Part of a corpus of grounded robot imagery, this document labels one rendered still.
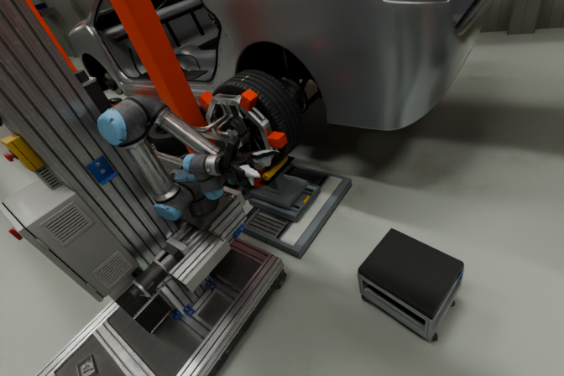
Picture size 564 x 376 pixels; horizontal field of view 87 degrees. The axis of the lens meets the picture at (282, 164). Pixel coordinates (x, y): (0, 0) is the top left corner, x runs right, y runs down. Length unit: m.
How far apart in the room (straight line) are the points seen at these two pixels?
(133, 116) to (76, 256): 0.60
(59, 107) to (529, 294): 2.36
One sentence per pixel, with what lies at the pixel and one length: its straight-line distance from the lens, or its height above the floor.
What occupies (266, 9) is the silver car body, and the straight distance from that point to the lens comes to 1.99.
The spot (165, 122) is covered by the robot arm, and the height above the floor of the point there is 1.34.
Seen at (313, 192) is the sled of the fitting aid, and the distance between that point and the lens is 2.39.
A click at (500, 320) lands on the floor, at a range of 2.05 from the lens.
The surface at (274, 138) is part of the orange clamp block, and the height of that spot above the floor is 0.88.
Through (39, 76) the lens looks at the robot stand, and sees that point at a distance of 1.32.
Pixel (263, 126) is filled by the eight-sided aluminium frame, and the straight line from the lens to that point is 1.77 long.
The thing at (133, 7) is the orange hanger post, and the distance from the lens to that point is 2.09.
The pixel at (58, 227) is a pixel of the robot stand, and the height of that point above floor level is 1.16.
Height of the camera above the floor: 1.77
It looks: 35 degrees down
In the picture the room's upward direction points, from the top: 17 degrees counter-clockwise
